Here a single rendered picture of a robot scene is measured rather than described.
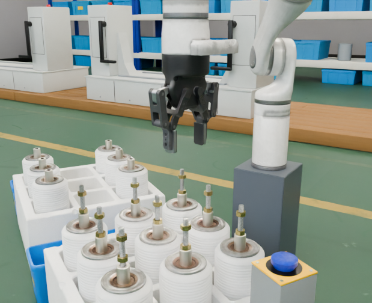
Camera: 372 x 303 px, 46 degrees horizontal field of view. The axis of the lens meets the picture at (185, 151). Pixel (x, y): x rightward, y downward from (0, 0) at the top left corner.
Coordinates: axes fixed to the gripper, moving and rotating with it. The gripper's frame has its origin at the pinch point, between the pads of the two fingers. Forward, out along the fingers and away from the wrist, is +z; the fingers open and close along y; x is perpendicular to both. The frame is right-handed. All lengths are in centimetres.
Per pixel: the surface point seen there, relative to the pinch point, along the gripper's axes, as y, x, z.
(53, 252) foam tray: 8.5, -32.5, 29.9
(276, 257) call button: -1.1, 17.8, 15.0
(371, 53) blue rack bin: -438, -146, 13
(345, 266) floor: -61, 4, 48
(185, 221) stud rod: 0.4, 0.3, 14.4
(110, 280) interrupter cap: 12.9, -4.9, 22.6
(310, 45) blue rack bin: -422, -211, 7
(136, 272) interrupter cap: 8.2, -3.8, 22.6
